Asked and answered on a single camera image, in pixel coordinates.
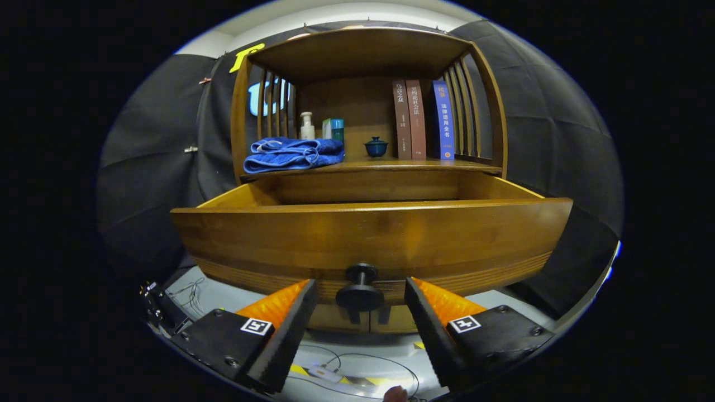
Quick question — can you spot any black backdrop cloth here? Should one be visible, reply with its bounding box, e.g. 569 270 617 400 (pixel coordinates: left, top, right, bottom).
96 20 625 322

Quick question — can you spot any blue towel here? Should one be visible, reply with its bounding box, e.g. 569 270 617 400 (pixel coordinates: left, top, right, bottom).
244 137 345 174

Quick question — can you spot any blue book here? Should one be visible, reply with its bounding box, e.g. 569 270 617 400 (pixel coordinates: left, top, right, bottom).
432 80 455 161

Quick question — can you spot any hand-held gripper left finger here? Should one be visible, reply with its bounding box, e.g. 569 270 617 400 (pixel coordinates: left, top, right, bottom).
170 279 318 394

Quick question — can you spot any small black device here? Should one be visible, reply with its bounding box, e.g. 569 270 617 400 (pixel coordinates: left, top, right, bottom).
141 281 192 337

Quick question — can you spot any wooden countertop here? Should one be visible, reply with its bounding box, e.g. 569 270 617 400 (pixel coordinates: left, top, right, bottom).
240 158 502 180

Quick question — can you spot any wooden cabinet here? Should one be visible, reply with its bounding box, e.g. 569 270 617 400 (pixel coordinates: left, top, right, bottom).
230 27 509 334

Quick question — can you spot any reddish brown book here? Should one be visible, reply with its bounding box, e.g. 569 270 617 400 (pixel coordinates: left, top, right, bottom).
406 80 427 160

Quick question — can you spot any wooden cabinet door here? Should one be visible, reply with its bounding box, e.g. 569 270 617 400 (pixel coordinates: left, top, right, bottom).
307 304 370 334
370 304 417 334

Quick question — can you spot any dark brown book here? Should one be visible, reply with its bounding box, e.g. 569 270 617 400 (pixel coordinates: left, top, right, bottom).
393 80 412 160

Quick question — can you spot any wooden drawer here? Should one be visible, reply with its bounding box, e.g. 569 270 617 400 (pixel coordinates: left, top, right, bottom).
170 170 574 313

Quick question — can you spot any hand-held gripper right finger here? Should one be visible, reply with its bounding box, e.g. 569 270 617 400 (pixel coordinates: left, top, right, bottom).
405 276 555 391

